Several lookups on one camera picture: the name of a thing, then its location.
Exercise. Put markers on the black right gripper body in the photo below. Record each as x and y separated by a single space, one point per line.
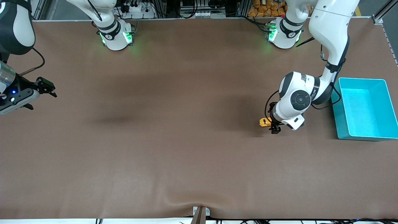
26 84

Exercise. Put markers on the yellow beetle toy car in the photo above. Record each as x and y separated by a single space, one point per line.
265 122

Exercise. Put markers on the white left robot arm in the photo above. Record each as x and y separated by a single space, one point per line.
326 31

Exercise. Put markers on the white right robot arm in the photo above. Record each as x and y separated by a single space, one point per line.
112 31

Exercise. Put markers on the teal plastic bin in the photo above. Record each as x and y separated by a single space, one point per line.
367 109

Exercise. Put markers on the pile of orange packets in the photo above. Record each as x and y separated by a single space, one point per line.
267 8

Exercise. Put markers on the brown table cover mat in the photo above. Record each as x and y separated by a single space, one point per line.
174 140

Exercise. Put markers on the white power strip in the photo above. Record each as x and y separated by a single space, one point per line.
138 11

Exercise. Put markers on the grey table edge bracket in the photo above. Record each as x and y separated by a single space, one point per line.
201 214

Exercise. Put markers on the aluminium frame profile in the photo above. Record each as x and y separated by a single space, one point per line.
384 12

